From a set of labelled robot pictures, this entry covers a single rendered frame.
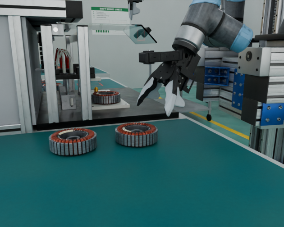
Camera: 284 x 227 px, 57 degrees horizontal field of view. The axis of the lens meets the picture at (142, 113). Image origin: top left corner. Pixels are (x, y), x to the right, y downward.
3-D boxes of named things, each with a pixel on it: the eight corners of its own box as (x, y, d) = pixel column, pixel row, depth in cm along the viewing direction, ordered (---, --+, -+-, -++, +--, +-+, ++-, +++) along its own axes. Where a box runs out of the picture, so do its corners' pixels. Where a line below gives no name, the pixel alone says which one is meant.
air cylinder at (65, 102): (74, 105, 104) (73, 91, 102) (76, 109, 97) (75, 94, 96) (61, 106, 102) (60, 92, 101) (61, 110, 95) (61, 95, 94)
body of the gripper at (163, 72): (188, 96, 71) (206, 56, 72) (166, 82, 66) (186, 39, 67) (170, 92, 77) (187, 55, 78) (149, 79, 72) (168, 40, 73)
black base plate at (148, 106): (129, 91, 152) (129, 87, 151) (178, 117, 93) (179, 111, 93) (42, 95, 137) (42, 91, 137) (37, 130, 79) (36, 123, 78)
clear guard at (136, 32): (136, 44, 112) (135, 29, 111) (157, 43, 90) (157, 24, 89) (56, 43, 102) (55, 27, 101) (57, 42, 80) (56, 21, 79)
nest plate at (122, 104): (120, 100, 113) (120, 97, 113) (130, 107, 100) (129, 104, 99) (84, 102, 109) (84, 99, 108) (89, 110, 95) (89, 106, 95)
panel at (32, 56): (42, 91, 138) (37, 31, 131) (36, 124, 77) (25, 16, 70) (40, 91, 137) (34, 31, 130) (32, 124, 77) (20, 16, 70)
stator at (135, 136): (143, 131, 77) (143, 119, 76) (166, 143, 68) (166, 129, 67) (108, 138, 71) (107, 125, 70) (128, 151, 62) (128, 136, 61)
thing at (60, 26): (63, 36, 86) (62, 23, 85) (64, 35, 80) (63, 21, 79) (48, 36, 84) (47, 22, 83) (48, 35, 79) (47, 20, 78)
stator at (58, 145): (106, 147, 65) (106, 133, 64) (67, 161, 57) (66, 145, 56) (79, 137, 72) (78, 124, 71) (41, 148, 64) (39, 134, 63)
